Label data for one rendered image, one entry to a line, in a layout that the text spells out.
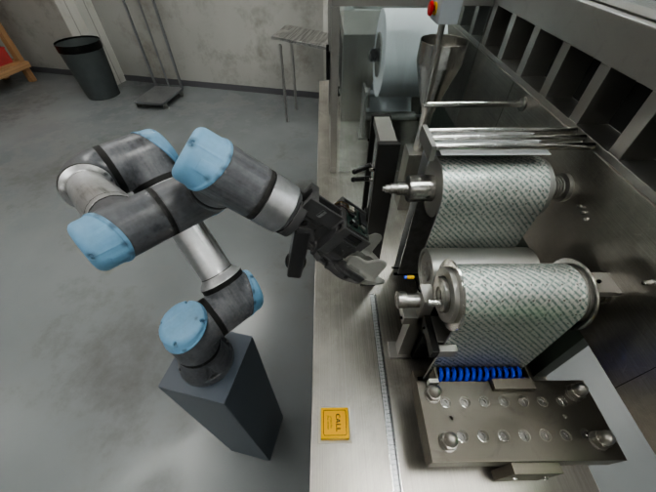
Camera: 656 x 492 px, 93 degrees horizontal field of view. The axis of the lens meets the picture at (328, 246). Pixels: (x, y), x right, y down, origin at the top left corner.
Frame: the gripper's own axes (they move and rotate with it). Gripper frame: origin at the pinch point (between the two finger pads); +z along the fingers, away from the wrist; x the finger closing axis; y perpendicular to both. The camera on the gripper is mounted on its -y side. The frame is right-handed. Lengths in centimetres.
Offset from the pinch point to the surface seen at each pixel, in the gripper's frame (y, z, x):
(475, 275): 9.9, 18.4, 2.1
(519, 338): 7.2, 36.4, -4.2
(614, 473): -23, 183, -15
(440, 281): 3.7, 16.3, 3.3
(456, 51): 31, 12, 67
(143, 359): -179, -2, 42
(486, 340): 2.2, 31.7, -4.2
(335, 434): -37.2, 22.6, -16.6
